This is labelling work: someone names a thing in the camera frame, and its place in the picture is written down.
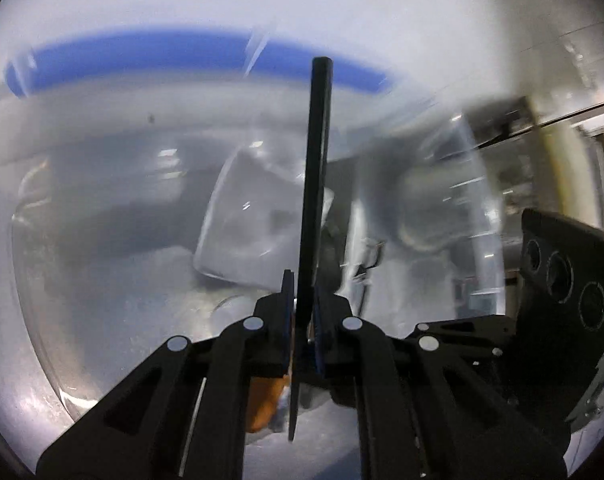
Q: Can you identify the pale cutting board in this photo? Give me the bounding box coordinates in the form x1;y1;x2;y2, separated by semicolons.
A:
523;96;602;228

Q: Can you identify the translucent plastic storage bin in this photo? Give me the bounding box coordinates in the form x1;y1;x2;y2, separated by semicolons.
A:
0;19;508;426

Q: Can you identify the blue bin lid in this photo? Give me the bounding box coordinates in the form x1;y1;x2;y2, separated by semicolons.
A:
4;29;393;101

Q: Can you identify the white square dish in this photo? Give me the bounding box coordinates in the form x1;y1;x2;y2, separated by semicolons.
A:
194;148;304;292

